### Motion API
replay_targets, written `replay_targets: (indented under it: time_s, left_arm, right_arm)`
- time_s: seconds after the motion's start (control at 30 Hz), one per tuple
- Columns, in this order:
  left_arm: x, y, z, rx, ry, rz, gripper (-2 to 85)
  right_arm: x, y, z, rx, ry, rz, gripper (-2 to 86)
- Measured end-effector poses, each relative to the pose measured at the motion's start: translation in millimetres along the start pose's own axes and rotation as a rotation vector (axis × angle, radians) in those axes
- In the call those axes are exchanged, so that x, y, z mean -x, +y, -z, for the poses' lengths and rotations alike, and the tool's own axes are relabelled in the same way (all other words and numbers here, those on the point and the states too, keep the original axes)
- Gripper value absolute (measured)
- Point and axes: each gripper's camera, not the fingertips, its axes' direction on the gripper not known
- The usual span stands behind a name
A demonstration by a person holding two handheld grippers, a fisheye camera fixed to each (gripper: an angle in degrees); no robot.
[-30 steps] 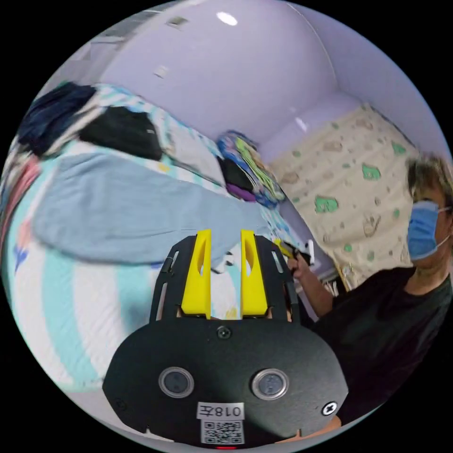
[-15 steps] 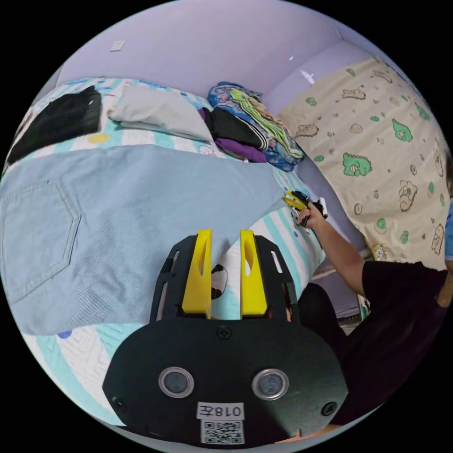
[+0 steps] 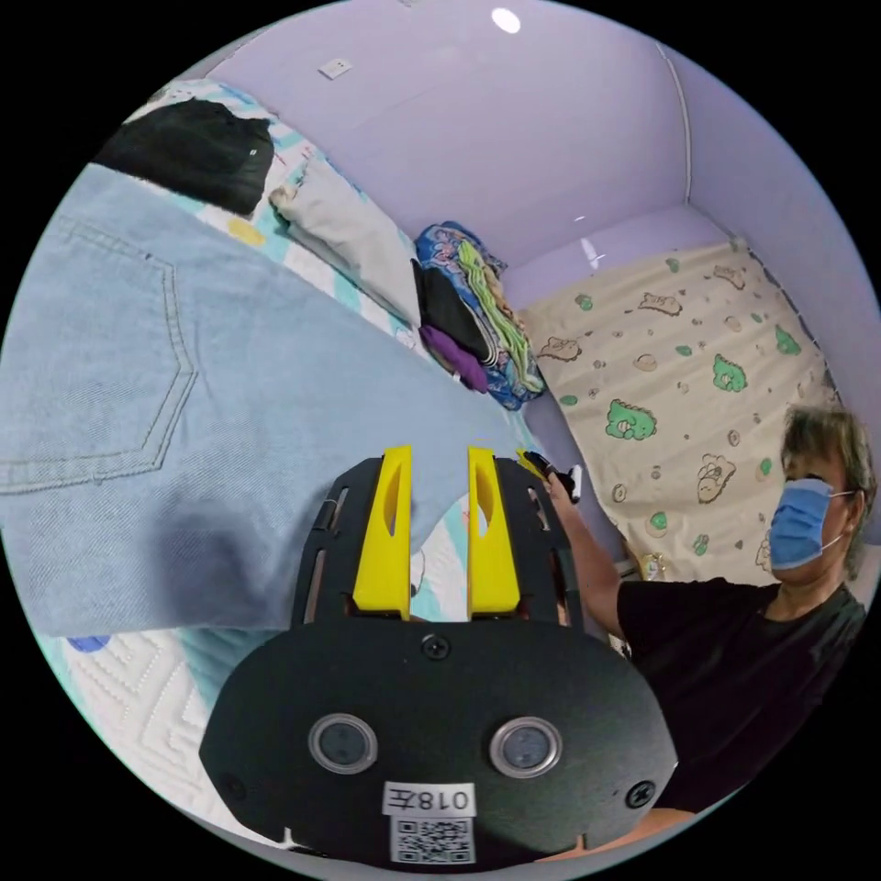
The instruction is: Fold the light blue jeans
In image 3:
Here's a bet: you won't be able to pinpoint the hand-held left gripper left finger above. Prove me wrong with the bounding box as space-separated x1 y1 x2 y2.
351 445 415 619

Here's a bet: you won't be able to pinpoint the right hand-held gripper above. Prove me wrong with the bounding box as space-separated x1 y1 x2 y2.
515 449 574 494

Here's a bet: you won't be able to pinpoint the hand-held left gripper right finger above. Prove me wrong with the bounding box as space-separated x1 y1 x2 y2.
467 445 522 618

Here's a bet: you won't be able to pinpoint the light blue jeans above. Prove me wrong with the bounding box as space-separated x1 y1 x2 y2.
0 163 535 638

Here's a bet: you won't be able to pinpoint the person's right forearm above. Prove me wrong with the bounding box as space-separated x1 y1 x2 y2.
552 496 626 641

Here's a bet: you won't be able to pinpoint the pile of clothes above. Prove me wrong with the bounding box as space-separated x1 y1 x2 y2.
411 219 549 413

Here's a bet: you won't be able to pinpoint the beige printed curtain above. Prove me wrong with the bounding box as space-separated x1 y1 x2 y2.
516 237 844 590

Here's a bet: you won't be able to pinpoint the person's body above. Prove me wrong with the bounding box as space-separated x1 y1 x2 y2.
614 404 881 815

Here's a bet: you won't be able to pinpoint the white pillow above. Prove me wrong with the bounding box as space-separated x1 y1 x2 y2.
269 156 422 329

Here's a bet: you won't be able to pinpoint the black garment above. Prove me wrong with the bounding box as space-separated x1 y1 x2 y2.
93 98 276 215

